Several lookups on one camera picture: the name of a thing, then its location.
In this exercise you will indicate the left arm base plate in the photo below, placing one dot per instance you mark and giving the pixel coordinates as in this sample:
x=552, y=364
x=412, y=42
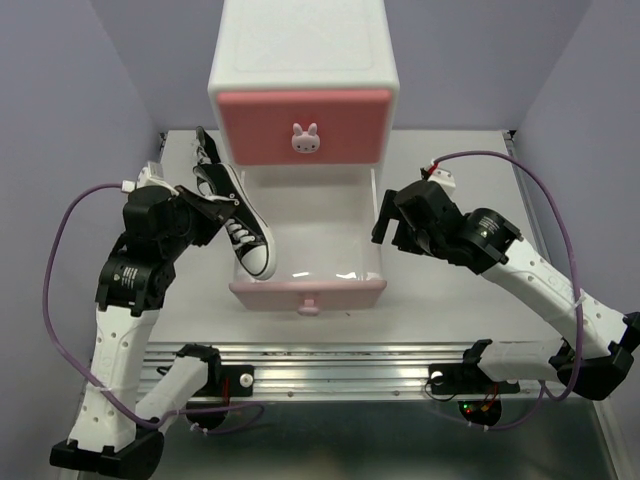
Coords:
x=228, y=381

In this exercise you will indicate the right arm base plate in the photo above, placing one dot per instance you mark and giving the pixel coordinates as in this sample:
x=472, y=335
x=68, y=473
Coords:
x=465, y=379

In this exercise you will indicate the aluminium mounting rail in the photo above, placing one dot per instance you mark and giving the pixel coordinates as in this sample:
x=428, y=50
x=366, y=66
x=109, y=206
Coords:
x=323, y=372

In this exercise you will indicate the light pink drawer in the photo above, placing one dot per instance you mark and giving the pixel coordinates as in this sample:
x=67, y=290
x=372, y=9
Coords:
x=321, y=219

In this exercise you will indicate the white shoe cabinet shell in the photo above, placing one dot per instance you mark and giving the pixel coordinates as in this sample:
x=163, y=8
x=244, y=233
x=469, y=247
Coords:
x=303, y=45

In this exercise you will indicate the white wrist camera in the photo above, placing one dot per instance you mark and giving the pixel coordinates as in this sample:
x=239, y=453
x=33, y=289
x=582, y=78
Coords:
x=150, y=175
x=444, y=178

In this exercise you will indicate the black sneaker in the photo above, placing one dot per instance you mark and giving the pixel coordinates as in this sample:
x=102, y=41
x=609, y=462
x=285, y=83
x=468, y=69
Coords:
x=204, y=148
x=249, y=234

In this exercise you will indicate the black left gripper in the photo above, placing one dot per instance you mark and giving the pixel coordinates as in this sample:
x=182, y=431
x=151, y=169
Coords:
x=217, y=211

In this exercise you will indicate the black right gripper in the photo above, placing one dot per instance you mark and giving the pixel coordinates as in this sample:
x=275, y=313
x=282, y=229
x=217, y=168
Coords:
x=391, y=209

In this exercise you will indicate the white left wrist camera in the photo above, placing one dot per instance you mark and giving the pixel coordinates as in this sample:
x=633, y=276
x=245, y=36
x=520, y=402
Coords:
x=150, y=175

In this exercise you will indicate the black sneaker back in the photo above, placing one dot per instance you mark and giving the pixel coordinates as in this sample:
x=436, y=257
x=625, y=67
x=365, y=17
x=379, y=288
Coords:
x=204, y=148

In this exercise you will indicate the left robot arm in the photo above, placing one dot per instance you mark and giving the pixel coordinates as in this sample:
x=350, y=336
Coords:
x=114, y=434

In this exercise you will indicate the pink front white drawer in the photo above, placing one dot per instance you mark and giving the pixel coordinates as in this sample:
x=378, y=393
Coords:
x=352, y=125

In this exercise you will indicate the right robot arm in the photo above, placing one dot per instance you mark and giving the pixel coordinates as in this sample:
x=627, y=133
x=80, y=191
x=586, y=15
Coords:
x=593, y=352

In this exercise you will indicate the black sneaker front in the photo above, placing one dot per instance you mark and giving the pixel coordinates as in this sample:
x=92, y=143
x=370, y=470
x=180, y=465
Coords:
x=249, y=234

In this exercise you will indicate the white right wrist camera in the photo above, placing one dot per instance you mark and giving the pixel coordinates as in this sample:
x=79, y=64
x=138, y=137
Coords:
x=444, y=178

